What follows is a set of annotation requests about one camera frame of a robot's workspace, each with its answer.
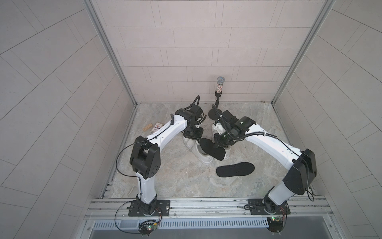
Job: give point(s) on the aluminium mounting rail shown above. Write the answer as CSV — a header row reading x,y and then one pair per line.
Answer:
x,y
181,208

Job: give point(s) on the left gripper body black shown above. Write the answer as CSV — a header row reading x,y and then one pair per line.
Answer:
x,y
193,132

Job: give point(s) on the black stand with microphone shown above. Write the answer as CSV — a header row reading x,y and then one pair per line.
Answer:
x,y
214,114

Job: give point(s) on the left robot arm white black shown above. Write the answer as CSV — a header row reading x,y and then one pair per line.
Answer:
x,y
146,153

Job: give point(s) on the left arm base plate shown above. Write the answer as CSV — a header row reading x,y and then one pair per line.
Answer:
x,y
162,207

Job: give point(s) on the small wooden block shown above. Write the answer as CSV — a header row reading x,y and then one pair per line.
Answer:
x,y
148,127

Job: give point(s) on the white sneaker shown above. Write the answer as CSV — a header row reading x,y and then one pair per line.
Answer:
x,y
196,149
220,140

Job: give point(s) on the left controller board with cables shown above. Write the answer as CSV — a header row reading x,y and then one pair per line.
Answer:
x,y
145,228

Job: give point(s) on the controller board with cables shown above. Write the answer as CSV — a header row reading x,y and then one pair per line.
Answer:
x,y
145,228
277,223

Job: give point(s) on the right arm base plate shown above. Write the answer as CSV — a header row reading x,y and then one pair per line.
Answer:
x,y
256,207

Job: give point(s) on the black insole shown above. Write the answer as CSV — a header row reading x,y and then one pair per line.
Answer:
x,y
208,147
240,169

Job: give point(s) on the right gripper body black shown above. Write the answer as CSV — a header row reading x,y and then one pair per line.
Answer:
x,y
225,138

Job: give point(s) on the right controller board with cables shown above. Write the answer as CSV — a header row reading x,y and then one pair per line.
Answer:
x,y
277,223

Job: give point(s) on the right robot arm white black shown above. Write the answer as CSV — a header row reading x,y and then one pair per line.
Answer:
x,y
301,164

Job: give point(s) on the small printed card box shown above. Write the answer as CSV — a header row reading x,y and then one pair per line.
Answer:
x,y
156,127

